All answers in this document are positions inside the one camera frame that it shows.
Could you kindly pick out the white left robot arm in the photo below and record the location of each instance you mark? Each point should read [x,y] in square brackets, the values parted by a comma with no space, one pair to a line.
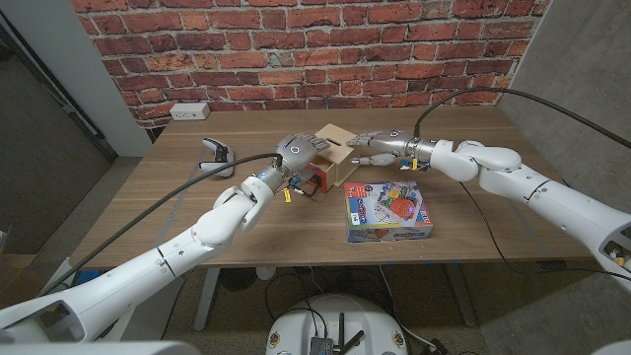
[148,271]

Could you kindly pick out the dark table leg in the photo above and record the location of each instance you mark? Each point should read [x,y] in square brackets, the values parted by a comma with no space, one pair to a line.
[461,296]

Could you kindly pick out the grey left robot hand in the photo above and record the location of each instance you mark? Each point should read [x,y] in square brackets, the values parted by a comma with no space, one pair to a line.
[296,150]

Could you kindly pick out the white table leg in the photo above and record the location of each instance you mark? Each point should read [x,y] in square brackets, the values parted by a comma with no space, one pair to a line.
[204,310]

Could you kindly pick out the blue floor pad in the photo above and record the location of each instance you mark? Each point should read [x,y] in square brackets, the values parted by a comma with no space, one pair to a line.
[83,277]

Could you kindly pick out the wooden drawer with red front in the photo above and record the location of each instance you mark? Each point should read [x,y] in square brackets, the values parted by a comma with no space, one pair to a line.
[325,176]

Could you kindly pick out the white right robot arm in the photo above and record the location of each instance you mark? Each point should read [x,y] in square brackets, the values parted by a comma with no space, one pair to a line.
[567,207]

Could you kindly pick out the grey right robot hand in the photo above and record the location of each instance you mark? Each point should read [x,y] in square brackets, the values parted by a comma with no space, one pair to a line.
[394,143]

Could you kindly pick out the white robot torso base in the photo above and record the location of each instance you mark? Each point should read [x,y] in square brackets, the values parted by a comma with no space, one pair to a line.
[340,315]

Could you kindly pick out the white game controller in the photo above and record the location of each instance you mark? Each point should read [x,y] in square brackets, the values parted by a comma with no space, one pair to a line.
[219,167]

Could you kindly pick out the wooden box with slot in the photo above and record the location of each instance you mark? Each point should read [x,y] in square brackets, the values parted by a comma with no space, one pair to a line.
[342,150]

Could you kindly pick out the black antenna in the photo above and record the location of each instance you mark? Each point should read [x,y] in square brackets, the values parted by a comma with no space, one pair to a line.
[340,330]
[354,340]

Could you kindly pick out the printed red brick backdrop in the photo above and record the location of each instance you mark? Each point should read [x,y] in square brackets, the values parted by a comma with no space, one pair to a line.
[315,54]

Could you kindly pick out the colourful toy package box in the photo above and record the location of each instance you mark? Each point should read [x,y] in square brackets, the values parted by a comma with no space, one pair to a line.
[387,209]

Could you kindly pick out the small grey computer box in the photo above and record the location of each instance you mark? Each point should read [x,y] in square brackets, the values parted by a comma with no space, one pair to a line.
[321,346]

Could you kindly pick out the white power outlet strip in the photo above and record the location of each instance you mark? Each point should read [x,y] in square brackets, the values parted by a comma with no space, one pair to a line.
[189,112]

